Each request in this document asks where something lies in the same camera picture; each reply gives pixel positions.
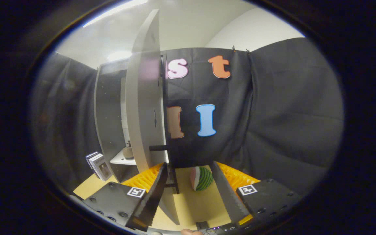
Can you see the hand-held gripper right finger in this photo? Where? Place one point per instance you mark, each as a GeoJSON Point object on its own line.
{"type": "Point", "coordinates": [227, 195]}

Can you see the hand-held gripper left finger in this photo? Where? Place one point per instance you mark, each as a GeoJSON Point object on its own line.
{"type": "Point", "coordinates": [152, 199]}

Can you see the brown fuzzy shoe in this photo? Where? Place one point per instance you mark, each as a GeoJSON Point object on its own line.
{"type": "Point", "coordinates": [128, 152]}

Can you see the grey shoe cabinet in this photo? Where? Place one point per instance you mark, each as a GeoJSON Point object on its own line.
{"type": "Point", "coordinates": [108, 114]}

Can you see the white shoe cabinet door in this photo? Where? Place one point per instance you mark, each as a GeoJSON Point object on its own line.
{"type": "Point", "coordinates": [144, 98]}

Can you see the white cabinet shelf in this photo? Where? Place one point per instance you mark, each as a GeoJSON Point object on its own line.
{"type": "Point", "coordinates": [119, 160]}

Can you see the watermelon slice toy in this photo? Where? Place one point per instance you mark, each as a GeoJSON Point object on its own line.
{"type": "Point", "coordinates": [202, 179]}

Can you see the small stack of books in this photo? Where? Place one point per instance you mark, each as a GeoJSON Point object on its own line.
{"type": "Point", "coordinates": [99, 166]}

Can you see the black backdrop cloth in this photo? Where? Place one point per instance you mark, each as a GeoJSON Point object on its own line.
{"type": "Point", "coordinates": [289, 114]}

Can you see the bright ceiling light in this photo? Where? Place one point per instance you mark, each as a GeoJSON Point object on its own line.
{"type": "Point", "coordinates": [119, 55]}

